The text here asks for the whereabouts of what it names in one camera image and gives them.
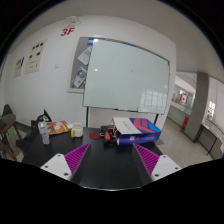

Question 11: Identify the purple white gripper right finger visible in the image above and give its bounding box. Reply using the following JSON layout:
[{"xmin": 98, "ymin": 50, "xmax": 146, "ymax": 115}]
[{"xmin": 134, "ymin": 144, "xmax": 181, "ymax": 181}]

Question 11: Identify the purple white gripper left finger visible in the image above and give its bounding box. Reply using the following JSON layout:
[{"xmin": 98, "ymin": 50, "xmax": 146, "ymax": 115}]
[{"xmin": 41, "ymin": 144, "xmax": 90, "ymax": 181}]

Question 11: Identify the clear plastic water bottle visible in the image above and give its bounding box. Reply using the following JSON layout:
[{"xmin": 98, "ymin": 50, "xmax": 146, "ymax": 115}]
[{"xmin": 38, "ymin": 122, "xmax": 50, "ymax": 145}]

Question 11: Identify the colourful orange book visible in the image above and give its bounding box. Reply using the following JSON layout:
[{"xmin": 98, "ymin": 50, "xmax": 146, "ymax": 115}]
[{"xmin": 47, "ymin": 121, "xmax": 69, "ymax": 135}]

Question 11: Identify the red round coaster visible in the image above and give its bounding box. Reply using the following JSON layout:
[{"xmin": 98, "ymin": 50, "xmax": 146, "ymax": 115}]
[{"xmin": 89, "ymin": 132, "xmax": 101, "ymax": 140}]

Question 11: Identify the blue white cardboard box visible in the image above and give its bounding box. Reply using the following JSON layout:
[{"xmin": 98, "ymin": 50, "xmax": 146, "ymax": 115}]
[{"xmin": 113, "ymin": 117, "xmax": 161, "ymax": 145}]

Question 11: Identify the black red tool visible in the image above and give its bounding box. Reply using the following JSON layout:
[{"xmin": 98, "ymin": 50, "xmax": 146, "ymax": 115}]
[{"xmin": 100, "ymin": 125, "xmax": 118, "ymax": 143}]

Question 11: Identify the dark wooden chair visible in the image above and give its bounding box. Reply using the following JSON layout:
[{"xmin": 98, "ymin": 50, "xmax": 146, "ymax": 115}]
[{"xmin": 0, "ymin": 104, "xmax": 21, "ymax": 160}]

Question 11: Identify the grey framed notice board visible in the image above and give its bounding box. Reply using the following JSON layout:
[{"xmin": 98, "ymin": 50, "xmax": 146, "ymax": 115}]
[{"xmin": 67, "ymin": 37, "xmax": 93, "ymax": 93}]

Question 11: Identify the large white whiteboard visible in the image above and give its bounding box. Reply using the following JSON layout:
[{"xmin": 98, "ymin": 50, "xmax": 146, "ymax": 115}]
[{"xmin": 83, "ymin": 39, "xmax": 170, "ymax": 114}]

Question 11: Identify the white mug yellow handle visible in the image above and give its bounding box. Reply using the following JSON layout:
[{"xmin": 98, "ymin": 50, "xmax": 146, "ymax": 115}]
[{"xmin": 71, "ymin": 123, "xmax": 83, "ymax": 137}]

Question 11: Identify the white wall poster small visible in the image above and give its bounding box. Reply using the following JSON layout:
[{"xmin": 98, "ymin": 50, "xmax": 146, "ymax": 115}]
[{"xmin": 14, "ymin": 56, "xmax": 25, "ymax": 78}]

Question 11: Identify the white wall poster large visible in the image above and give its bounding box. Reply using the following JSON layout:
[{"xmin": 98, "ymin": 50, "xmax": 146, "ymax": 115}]
[{"xmin": 25, "ymin": 39, "xmax": 47, "ymax": 74}]

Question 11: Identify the red 3F wall sign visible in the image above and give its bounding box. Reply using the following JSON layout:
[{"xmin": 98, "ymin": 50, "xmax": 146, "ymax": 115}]
[{"xmin": 60, "ymin": 27, "xmax": 75, "ymax": 37}]

